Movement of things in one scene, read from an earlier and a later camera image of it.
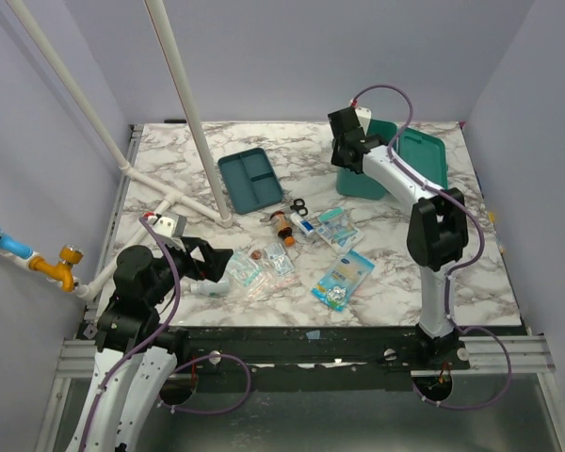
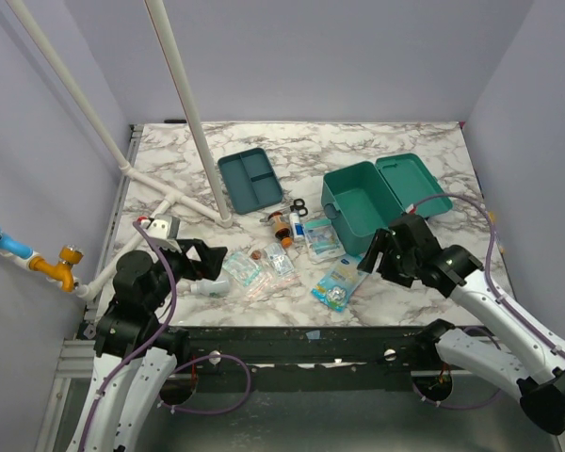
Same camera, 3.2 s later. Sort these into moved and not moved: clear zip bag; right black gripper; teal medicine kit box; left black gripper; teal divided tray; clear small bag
Moved: right black gripper; teal medicine kit box
Not moved: teal divided tray; clear small bag; clear zip bag; left black gripper
